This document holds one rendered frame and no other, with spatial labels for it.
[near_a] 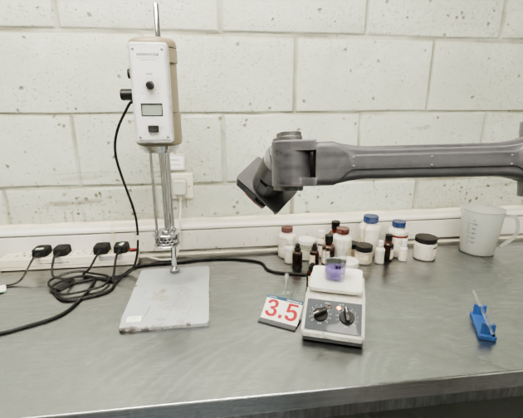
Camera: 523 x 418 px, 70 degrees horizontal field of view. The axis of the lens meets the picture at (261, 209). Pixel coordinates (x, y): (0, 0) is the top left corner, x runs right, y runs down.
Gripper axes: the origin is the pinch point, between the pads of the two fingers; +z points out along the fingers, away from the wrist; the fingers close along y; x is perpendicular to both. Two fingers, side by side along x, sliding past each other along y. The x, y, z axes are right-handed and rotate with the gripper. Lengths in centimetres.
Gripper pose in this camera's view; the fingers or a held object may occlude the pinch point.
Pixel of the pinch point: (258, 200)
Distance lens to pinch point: 78.8
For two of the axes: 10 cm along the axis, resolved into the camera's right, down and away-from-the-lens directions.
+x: -6.4, 6.7, -3.7
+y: -7.4, -6.7, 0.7
